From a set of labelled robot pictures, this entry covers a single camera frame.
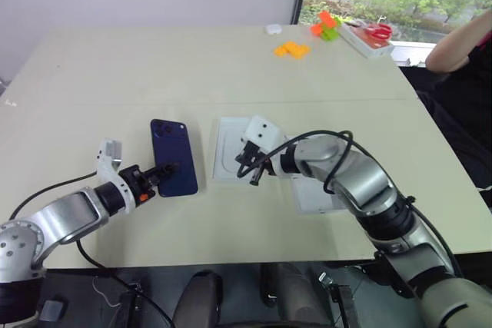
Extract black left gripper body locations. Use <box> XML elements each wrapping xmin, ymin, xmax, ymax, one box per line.
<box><xmin>118</xmin><ymin>164</ymin><xmax>159</xmax><ymax>203</ymax></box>

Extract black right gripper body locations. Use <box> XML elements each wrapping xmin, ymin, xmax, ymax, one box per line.
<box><xmin>234</xmin><ymin>141</ymin><xmax>271</xmax><ymax>171</ymax></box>

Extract dark blue smartphone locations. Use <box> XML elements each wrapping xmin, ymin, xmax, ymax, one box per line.
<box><xmin>149</xmin><ymin>118</ymin><xmax>199</xmax><ymax>198</ymax></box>

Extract white phone box base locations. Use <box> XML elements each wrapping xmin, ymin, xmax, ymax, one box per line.
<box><xmin>211</xmin><ymin>116</ymin><xmax>271</xmax><ymax>183</ymax></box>

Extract white phone box lid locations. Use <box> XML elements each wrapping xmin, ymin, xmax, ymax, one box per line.
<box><xmin>283</xmin><ymin>134</ymin><xmax>349</xmax><ymax>217</ymax></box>

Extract white box with orange top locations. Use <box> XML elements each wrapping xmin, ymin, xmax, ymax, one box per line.
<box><xmin>339</xmin><ymin>19</ymin><xmax>396</xmax><ymax>60</ymax></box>

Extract flat orange building blocks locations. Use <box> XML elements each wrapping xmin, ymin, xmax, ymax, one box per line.
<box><xmin>273</xmin><ymin>41</ymin><xmax>311</xmax><ymax>61</ymax></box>

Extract dark rounded shape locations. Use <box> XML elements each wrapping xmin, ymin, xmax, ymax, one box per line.
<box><xmin>259</xmin><ymin>262</ymin><xmax>336</xmax><ymax>328</ymax></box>
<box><xmin>173</xmin><ymin>269</ymin><xmax>224</xmax><ymax>328</ymax></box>

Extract orange and green block toy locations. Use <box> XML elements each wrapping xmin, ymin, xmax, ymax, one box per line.
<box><xmin>310</xmin><ymin>10</ymin><xmax>342</xmax><ymax>42</ymax></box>

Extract small grey block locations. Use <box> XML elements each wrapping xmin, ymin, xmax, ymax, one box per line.
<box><xmin>38</xmin><ymin>298</ymin><xmax>67</xmax><ymax>323</ymax></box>

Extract person's black clothed body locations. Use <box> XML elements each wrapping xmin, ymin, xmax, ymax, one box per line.
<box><xmin>399</xmin><ymin>34</ymin><xmax>492</xmax><ymax>206</ymax></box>

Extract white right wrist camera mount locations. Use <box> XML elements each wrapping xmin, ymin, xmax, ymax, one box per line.
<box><xmin>241</xmin><ymin>114</ymin><xmax>288</xmax><ymax>153</ymax></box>

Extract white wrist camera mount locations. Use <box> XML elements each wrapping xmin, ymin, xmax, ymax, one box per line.
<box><xmin>241</xmin><ymin>114</ymin><xmax>288</xmax><ymax>153</ymax></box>
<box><xmin>95</xmin><ymin>137</ymin><xmax>136</xmax><ymax>214</ymax></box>

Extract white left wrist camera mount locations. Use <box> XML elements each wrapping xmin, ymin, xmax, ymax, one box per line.
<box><xmin>95</xmin><ymin>137</ymin><xmax>136</xmax><ymax>214</ymax></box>

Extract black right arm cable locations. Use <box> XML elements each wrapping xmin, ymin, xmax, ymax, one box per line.
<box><xmin>245</xmin><ymin>129</ymin><xmax>464</xmax><ymax>279</ymax></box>

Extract black strap with buckle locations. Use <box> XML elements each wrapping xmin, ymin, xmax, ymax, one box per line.
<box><xmin>317</xmin><ymin>271</ymin><xmax>357</xmax><ymax>328</ymax></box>

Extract red handled scissors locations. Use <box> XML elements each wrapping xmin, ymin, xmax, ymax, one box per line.
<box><xmin>355</xmin><ymin>20</ymin><xmax>394</xmax><ymax>41</ymax></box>

